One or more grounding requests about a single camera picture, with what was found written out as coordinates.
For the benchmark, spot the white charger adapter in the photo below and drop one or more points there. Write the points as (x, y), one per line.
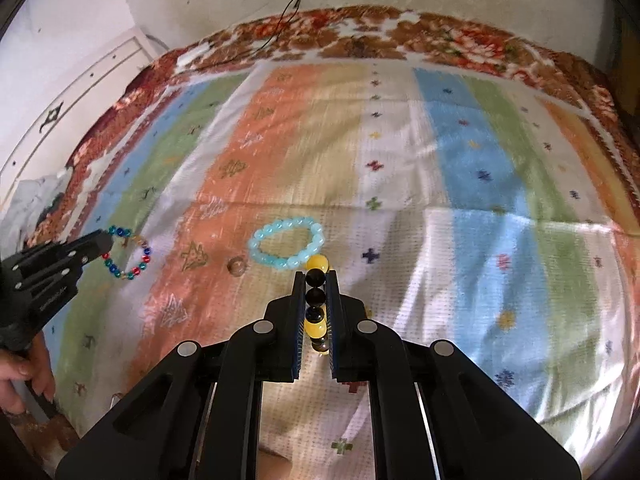
(191, 55)

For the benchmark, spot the striped colourful mat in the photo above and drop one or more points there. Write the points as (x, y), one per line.
(350, 209)

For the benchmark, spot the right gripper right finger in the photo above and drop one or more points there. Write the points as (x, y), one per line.
(348, 348)

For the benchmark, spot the white bed headboard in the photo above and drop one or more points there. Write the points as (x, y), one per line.
(53, 135)

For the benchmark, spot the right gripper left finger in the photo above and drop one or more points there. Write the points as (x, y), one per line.
(283, 352)

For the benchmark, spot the small brown bead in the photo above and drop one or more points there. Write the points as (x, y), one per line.
(237, 266)

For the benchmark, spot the left hand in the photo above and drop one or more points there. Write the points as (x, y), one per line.
(35, 368)

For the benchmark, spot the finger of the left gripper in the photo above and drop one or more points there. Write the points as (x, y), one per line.
(86, 249)

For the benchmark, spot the grey crumpled cloth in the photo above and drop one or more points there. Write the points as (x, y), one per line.
(31, 200)

